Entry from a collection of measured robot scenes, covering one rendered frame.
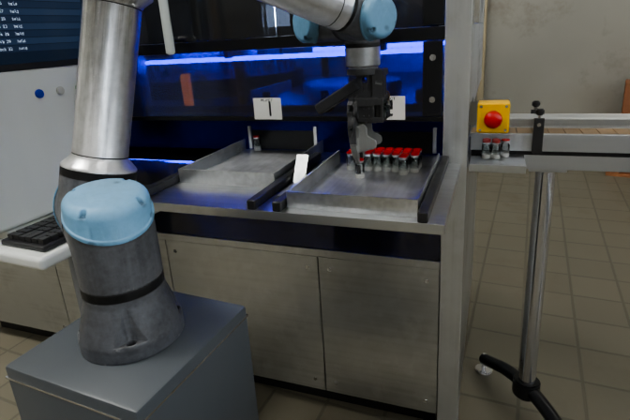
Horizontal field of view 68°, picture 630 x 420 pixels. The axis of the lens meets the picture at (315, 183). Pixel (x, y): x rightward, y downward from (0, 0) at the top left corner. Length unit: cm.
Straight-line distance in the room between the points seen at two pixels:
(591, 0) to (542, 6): 39
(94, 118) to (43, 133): 60
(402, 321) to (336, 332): 22
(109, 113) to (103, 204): 17
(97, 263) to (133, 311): 9
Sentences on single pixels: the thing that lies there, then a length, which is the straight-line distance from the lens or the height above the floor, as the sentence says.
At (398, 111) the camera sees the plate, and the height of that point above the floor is 101.
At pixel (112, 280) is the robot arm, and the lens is 70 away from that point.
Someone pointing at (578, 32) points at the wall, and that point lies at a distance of 507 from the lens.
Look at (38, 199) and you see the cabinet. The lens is 139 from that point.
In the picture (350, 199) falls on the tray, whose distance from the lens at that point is 90.
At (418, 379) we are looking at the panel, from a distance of 156.
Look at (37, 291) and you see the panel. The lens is 227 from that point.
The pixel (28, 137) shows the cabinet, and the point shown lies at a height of 101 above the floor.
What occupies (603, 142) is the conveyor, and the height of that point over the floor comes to 91.
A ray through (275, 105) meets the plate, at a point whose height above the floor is 103.
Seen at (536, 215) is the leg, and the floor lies 70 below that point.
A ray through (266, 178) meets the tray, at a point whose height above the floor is 90.
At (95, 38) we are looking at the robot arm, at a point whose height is 122.
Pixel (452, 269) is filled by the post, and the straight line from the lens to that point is 134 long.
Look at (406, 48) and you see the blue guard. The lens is 120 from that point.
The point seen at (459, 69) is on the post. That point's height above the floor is 111.
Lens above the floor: 121
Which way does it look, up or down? 18 degrees down
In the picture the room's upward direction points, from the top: 4 degrees counter-clockwise
